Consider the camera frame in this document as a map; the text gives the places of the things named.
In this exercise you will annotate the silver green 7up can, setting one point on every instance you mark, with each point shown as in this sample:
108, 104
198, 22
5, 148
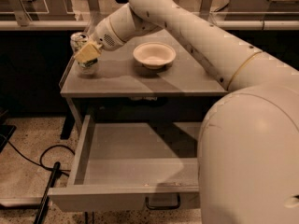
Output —
77, 41

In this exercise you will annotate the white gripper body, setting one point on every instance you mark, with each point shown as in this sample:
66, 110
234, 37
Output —
104, 36

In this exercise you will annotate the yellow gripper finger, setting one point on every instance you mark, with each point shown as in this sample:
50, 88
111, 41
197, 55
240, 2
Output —
90, 51

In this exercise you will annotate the white paper bowl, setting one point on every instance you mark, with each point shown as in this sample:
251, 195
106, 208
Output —
154, 55

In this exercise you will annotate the black pole stand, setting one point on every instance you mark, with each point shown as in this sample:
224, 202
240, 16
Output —
43, 207

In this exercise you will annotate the grey counter cabinet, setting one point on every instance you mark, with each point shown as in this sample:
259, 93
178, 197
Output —
118, 74

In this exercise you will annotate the grey open top drawer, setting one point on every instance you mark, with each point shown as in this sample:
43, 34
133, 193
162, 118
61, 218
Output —
117, 165

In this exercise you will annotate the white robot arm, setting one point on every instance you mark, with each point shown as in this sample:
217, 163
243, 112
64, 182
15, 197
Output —
248, 151

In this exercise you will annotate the black drawer handle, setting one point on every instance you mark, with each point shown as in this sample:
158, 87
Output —
163, 202

